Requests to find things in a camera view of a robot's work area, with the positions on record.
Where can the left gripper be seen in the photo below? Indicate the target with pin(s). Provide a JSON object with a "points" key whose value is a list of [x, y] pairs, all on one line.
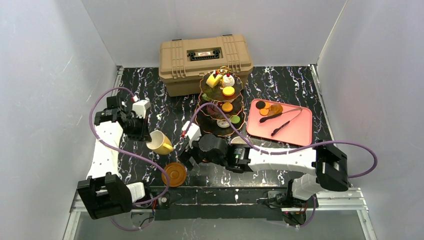
{"points": [[142, 130]]}

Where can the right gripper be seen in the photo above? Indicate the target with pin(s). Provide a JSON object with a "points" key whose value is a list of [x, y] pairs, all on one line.
{"points": [[189, 156]]}

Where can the yellow mug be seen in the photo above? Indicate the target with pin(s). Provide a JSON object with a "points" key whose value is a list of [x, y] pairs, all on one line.
{"points": [[159, 143]]}

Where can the white chocolate drizzled donut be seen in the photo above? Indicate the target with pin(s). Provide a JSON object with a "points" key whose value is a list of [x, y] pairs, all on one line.
{"points": [[222, 123]]}

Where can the green macaron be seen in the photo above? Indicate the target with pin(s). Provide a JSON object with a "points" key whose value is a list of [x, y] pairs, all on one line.
{"points": [[235, 119]]}

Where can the yellow dotted biscuit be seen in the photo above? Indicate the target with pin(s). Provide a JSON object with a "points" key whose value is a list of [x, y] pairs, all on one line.
{"points": [[228, 91], [227, 107]]}

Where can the green layered cake slice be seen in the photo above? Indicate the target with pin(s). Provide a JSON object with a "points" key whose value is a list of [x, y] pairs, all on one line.
{"points": [[205, 97]]}

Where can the black three tier cake stand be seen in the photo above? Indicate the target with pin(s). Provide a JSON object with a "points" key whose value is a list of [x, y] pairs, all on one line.
{"points": [[211, 111]]}

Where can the yellow roll cake with cherry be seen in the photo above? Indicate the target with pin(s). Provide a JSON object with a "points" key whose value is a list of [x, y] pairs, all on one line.
{"points": [[213, 80]]}

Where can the metal tongs black handle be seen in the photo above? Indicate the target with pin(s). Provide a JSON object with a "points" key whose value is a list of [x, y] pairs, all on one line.
{"points": [[282, 123]]}

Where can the grey powdered cake ball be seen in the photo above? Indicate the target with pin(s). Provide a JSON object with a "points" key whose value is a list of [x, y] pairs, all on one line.
{"points": [[227, 80]]}

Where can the pink serving tray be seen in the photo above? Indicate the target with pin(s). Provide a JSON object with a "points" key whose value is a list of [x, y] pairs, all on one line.
{"points": [[298, 132]]}

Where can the pink mug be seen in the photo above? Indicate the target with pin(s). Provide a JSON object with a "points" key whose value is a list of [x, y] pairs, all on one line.
{"points": [[238, 141]]}

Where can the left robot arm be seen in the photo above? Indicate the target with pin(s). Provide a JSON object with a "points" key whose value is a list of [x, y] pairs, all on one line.
{"points": [[103, 193]]}

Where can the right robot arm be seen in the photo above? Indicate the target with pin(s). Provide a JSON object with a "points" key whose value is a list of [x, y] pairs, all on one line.
{"points": [[323, 165]]}

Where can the stack of wooden coasters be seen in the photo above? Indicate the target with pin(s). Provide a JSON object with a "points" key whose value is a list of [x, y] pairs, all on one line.
{"points": [[177, 173]]}

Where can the tan plastic toolbox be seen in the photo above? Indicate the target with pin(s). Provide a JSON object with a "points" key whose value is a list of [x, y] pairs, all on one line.
{"points": [[184, 62]]}

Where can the black sandwich cookie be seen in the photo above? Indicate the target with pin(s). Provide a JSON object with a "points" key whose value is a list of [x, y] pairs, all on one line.
{"points": [[260, 105]]}

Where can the brown bread bun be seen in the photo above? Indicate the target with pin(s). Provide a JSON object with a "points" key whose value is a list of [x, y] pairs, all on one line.
{"points": [[275, 109]]}

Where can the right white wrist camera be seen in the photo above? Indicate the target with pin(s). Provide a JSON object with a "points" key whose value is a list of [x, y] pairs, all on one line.
{"points": [[191, 132]]}

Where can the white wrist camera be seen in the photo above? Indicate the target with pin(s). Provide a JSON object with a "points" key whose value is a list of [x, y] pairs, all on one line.
{"points": [[140, 107], [191, 132]]}

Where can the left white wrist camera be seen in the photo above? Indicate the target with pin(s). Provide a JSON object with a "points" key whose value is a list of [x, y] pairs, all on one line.
{"points": [[140, 107]]}

